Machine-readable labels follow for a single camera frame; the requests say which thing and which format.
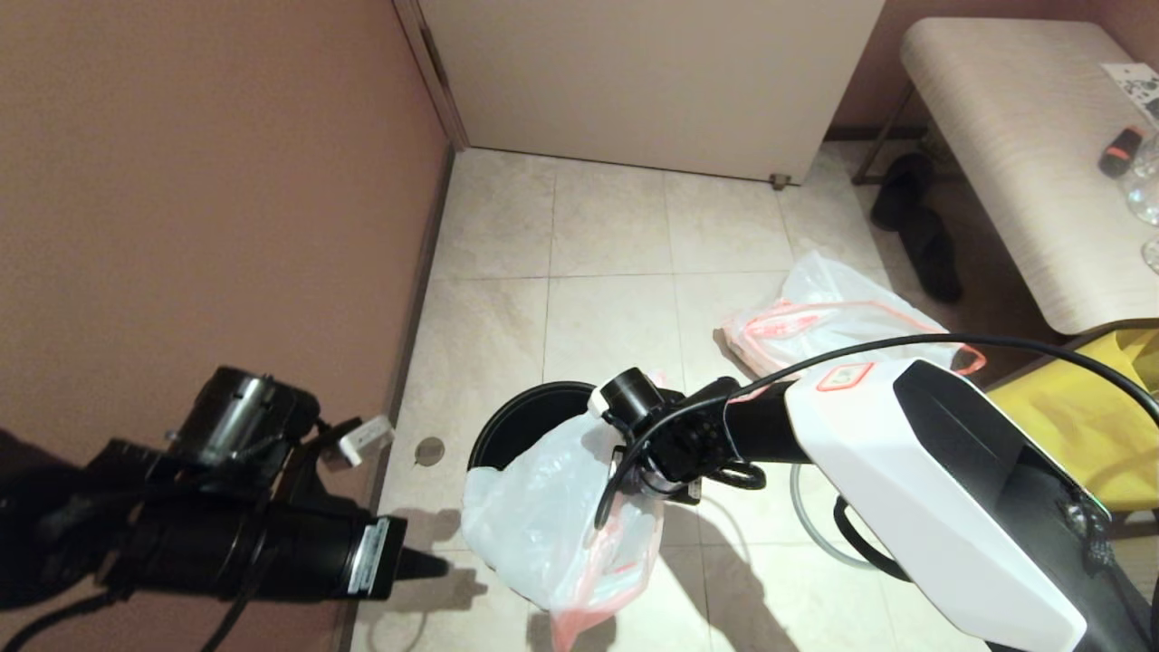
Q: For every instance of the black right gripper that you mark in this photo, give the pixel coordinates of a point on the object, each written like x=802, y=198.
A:
x=661, y=478

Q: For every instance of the white door frame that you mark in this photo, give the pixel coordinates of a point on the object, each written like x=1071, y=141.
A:
x=430, y=63

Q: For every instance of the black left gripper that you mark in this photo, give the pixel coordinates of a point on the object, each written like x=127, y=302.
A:
x=253, y=548

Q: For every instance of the black slipper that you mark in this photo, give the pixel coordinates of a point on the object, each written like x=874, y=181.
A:
x=934, y=258
x=896, y=192

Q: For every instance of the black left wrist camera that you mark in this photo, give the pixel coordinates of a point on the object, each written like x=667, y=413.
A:
x=376, y=557

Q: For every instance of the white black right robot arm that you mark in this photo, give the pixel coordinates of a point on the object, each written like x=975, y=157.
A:
x=905, y=471

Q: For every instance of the thin metal bench leg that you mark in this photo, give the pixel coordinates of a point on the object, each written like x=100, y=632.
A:
x=883, y=131

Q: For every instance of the round grey floor plate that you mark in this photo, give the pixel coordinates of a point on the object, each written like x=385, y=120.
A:
x=429, y=451

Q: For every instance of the black round trash bin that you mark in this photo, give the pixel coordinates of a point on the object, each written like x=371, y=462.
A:
x=516, y=426

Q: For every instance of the grey ribbed cushion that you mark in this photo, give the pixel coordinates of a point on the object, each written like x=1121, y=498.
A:
x=1143, y=554

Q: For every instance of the white door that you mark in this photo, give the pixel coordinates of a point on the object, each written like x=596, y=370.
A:
x=652, y=81

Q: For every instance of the small black red object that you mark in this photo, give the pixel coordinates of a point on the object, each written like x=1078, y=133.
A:
x=1119, y=151

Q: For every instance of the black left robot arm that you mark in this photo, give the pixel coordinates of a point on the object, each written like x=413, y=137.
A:
x=54, y=516

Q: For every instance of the clear plastic bag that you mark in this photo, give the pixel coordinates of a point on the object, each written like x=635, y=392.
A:
x=833, y=317

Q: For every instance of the white blue printed card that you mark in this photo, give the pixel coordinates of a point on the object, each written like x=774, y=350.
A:
x=1139, y=83

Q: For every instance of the clear glass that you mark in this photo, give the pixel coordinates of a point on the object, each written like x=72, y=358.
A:
x=1146, y=186
x=1153, y=254

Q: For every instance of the beige wood grain bench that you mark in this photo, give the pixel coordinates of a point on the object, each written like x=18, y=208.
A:
x=1023, y=154

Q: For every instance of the yellow fabric bag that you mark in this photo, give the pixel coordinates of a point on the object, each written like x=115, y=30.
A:
x=1087, y=426

